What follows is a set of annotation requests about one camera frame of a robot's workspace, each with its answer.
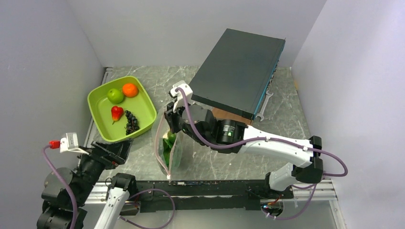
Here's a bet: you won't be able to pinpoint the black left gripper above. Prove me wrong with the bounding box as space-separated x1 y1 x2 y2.
73 136 133 204

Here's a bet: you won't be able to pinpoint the red toy pepper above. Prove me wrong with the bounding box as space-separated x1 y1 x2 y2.
111 106 124 124

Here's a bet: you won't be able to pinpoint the white green toy bok choy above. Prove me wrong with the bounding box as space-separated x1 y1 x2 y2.
162 131 182 169

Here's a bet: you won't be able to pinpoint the clear pink zip top bag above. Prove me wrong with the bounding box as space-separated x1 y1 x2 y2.
151 108 184 182

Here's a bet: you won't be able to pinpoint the orange toy fruit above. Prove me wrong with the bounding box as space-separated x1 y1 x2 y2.
122 83 139 98

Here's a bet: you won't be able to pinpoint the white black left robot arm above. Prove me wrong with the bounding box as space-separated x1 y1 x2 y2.
36 140 138 229

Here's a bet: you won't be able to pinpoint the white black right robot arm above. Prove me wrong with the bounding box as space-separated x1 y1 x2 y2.
163 102 323 198

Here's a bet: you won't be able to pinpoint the brown wooden board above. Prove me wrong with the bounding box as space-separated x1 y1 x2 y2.
212 107 252 125

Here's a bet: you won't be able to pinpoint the black toy grapes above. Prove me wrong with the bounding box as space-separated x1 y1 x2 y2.
124 110 140 135

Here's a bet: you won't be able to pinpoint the lime green plastic basket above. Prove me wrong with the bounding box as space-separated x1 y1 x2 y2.
87 76 157 143

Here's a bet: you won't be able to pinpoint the dark rack server box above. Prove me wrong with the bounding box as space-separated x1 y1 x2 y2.
189 29 286 120

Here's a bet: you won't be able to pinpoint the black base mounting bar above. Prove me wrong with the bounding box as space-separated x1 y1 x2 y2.
129 179 294 213

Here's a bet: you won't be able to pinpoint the green toy apple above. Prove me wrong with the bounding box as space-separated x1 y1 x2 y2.
107 88 125 104

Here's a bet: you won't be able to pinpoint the silver open end wrench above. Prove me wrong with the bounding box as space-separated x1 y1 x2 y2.
255 90 273 122

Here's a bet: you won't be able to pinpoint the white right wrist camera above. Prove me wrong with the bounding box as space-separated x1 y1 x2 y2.
169 80 193 111

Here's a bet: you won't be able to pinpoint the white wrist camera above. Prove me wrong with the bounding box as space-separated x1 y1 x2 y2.
169 80 193 111
59 132 89 155

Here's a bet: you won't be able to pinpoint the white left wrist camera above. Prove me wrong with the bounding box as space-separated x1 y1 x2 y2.
59 132 89 155

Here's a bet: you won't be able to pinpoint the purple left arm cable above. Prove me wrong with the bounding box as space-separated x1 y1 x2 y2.
42 140 79 229

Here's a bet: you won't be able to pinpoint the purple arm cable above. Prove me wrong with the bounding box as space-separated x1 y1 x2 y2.
42 140 79 229
175 87 349 221

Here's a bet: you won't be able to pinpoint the aluminium frame rail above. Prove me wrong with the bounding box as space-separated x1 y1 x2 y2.
50 179 345 229

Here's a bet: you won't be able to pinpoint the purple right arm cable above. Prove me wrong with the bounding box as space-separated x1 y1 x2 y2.
175 87 349 221

